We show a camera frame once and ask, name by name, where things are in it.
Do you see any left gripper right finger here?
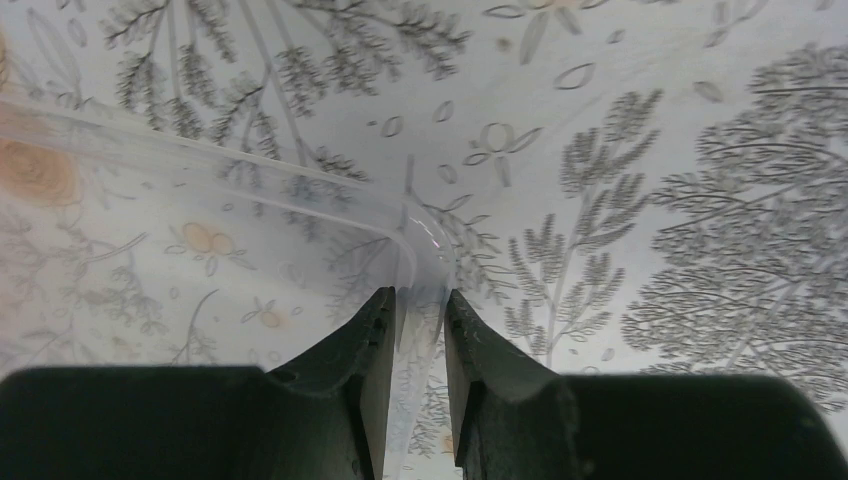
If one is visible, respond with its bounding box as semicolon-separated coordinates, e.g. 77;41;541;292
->
444;290;560;479

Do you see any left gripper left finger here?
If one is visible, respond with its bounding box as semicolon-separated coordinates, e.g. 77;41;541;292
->
264;287;396;479

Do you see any floral tablecloth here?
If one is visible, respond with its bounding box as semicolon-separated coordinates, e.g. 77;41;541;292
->
0;0;848;480

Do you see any clear plastic container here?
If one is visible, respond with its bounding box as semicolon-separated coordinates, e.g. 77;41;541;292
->
1;97;454;479

